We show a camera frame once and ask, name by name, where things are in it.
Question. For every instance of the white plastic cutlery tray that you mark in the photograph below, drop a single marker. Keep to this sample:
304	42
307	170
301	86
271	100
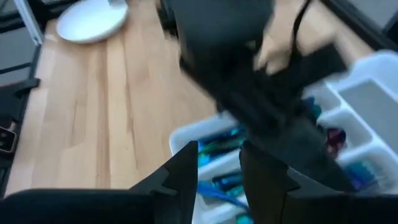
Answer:
367	109

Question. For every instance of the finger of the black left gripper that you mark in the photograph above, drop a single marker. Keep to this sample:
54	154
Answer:
298	146

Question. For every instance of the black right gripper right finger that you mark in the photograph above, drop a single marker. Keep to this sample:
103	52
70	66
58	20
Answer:
311	210

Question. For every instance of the small metal table camera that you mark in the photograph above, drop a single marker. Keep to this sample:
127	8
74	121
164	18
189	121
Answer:
6	140

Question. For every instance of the white round plate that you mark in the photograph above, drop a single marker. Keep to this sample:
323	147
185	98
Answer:
90	21

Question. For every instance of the silver aluminium frame bracket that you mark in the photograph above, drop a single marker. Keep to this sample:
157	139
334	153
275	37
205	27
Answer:
29	21

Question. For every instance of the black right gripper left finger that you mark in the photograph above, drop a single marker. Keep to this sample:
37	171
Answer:
93	208

